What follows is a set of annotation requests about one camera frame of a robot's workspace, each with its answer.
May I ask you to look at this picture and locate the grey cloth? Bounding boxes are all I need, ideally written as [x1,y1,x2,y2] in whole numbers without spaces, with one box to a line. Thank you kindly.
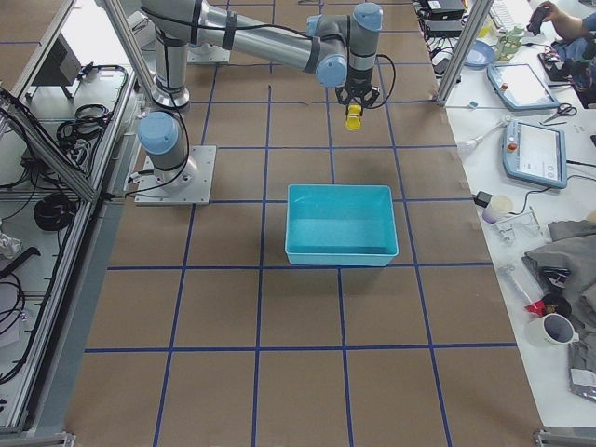
[521,219,596,336]

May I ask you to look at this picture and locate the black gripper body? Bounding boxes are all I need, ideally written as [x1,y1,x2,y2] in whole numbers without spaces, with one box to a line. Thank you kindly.
[335,84,380,109]

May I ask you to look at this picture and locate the blue plate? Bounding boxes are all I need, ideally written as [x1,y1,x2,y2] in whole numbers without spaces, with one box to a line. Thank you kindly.
[464,40,495,70]

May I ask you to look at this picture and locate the teach pendant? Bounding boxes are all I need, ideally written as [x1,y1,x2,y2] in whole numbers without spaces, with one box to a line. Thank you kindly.
[502,120,567,189]
[486,63,560,111]

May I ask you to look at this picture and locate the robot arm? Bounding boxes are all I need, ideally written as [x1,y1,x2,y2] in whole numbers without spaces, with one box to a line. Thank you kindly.
[141,1,383,121]

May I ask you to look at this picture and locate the person hand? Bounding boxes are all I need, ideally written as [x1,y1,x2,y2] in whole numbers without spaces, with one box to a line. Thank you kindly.
[538,1,587,40]

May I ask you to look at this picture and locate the teach pendant far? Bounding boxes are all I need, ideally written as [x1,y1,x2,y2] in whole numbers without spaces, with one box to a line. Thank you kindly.
[486,63,560,111]

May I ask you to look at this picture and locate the aluminium frame post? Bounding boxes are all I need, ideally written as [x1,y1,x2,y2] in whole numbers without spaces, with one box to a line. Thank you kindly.
[436,0,493,106]

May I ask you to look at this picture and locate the black scissors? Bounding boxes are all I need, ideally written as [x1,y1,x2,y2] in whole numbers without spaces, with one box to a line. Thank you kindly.
[540,102,577,126]

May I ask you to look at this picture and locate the light blue plastic bin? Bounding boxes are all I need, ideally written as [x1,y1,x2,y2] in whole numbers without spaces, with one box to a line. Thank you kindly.
[285,184,400,266]

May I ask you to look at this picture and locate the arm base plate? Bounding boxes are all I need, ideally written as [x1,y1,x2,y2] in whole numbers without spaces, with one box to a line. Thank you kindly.
[134,145,216,206]
[187,43,230,65]

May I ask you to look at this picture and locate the white mug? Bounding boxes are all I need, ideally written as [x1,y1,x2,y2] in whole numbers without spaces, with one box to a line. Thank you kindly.
[524,314,579,347]

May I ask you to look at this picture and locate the yellow beetle toy car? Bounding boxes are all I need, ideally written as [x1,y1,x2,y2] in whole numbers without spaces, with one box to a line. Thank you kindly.
[345,104,363,131]

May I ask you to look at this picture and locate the white paper cup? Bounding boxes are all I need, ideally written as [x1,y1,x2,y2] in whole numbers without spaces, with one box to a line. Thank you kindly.
[481,195,513,224]

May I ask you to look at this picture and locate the teach pendant near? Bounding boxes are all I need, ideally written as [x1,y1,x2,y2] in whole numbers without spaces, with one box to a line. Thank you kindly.
[502,120,567,189]

